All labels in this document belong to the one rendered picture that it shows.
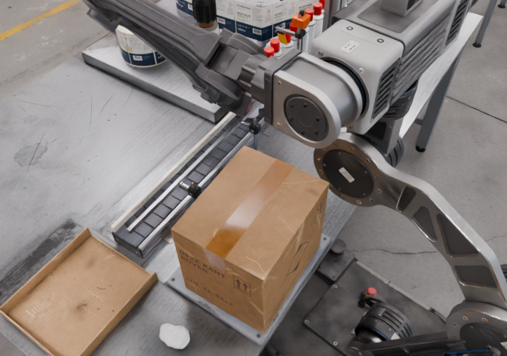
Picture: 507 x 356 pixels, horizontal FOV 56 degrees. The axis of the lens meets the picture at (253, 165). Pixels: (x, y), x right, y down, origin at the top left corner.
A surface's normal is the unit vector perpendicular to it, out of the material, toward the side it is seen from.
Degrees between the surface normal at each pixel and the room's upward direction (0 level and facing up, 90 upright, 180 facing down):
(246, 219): 0
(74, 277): 0
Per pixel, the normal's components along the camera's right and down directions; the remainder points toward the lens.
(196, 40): -0.20, -0.15
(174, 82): -0.02, -0.67
